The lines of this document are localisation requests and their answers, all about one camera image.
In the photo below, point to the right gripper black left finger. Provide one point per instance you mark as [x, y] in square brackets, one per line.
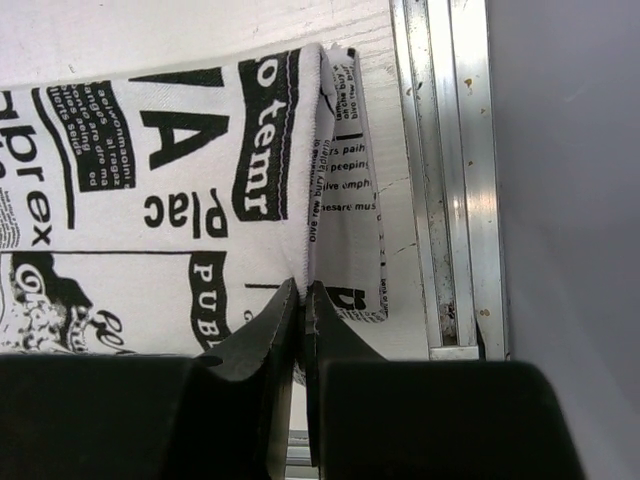
[224, 414]

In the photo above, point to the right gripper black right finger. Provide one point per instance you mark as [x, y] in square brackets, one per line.
[373, 418]

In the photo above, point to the newspaper print trousers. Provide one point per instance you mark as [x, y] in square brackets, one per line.
[158, 213]

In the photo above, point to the aluminium frame rails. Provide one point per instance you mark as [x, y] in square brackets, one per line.
[442, 55]

